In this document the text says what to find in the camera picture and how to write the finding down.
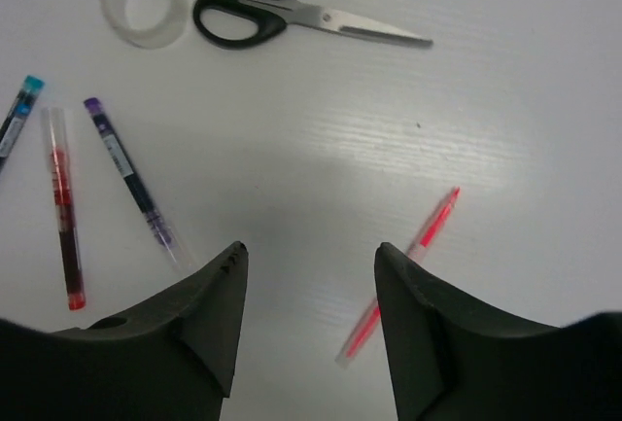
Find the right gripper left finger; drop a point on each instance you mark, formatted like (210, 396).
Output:
(169, 357)

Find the clear tape roll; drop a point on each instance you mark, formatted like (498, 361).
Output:
(147, 24)

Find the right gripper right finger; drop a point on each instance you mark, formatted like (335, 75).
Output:
(453, 356)

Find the large black scissors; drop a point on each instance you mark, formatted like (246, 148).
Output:
(271, 18)

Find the teal capped pen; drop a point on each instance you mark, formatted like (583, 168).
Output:
(18, 115)

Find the red clear pen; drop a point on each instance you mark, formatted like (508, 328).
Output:
(58, 161)

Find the pink highlighter pen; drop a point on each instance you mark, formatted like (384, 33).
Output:
(416, 251)

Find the purple capped pen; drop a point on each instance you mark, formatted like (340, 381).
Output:
(161, 229)

